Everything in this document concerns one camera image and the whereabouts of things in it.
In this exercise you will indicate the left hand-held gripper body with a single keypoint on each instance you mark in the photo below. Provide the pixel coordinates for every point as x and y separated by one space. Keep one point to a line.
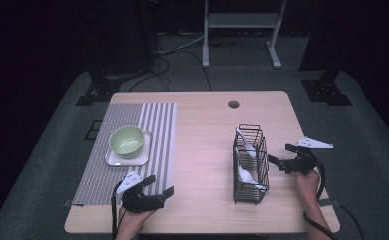
138 200

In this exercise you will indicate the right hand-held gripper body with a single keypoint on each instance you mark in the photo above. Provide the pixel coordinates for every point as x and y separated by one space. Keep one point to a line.
300 164

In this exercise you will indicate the person's right hand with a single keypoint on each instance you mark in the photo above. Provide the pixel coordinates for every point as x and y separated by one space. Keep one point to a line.
307 186

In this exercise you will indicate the person's left hand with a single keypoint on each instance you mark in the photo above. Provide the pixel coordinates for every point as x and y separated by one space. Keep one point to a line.
132 225

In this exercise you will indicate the white square plate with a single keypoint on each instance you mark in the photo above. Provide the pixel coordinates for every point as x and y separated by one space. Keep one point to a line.
142 159

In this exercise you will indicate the white ceramic spoon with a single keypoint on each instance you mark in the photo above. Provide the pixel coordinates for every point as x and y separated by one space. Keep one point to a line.
248 148
247 176

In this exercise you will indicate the green bowl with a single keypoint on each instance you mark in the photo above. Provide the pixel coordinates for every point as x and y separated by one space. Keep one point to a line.
127 141

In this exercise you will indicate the grey striped placemat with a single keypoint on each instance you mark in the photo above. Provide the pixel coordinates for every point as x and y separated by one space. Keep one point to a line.
158 133

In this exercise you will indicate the black metal stand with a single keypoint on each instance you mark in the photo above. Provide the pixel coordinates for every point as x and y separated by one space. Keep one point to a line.
98 86
327 90

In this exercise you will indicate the white metal stand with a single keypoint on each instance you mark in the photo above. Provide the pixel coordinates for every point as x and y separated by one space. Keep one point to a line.
242 20

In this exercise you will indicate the black floor frame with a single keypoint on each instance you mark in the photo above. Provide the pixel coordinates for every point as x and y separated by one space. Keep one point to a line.
93 130

